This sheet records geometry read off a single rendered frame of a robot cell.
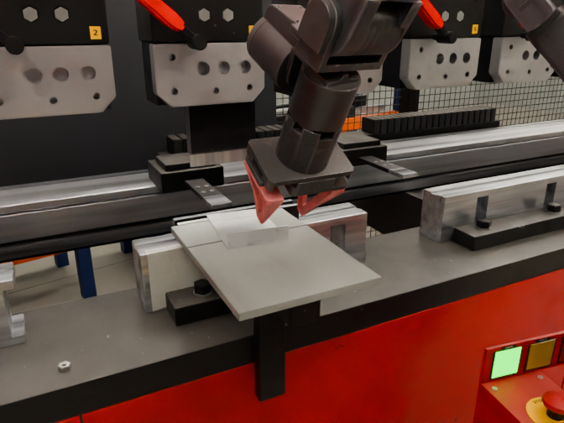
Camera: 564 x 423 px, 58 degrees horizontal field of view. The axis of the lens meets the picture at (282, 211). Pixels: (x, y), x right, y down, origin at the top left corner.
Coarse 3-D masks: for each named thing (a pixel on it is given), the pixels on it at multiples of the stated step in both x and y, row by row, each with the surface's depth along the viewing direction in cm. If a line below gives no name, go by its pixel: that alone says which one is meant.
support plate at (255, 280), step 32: (192, 224) 75; (288, 224) 75; (192, 256) 66; (224, 256) 65; (256, 256) 65; (288, 256) 65; (320, 256) 65; (224, 288) 57; (256, 288) 57; (288, 288) 57; (320, 288) 57; (352, 288) 58
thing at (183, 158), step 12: (156, 156) 99; (168, 156) 99; (180, 156) 99; (156, 168) 95; (168, 168) 93; (180, 168) 94; (192, 168) 95; (204, 168) 95; (216, 168) 96; (156, 180) 96; (168, 180) 93; (180, 180) 94; (192, 180) 94; (204, 180) 94; (216, 180) 97; (168, 192) 93; (204, 192) 87; (216, 192) 87; (216, 204) 82; (228, 204) 83
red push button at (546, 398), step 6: (546, 396) 69; (552, 396) 68; (558, 396) 68; (546, 402) 68; (552, 402) 67; (558, 402) 67; (552, 408) 67; (558, 408) 67; (546, 414) 69; (552, 414) 68; (558, 414) 68; (558, 420) 68
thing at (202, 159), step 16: (192, 112) 71; (208, 112) 72; (224, 112) 73; (240, 112) 74; (192, 128) 72; (208, 128) 73; (224, 128) 74; (240, 128) 75; (192, 144) 73; (208, 144) 74; (224, 144) 75; (240, 144) 76; (192, 160) 74; (208, 160) 75; (224, 160) 77; (240, 160) 78
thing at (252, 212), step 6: (246, 210) 80; (252, 210) 80; (210, 216) 78; (216, 216) 78; (222, 216) 78; (228, 216) 78; (234, 216) 78; (240, 216) 78; (246, 216) 78; (252, 216) 78
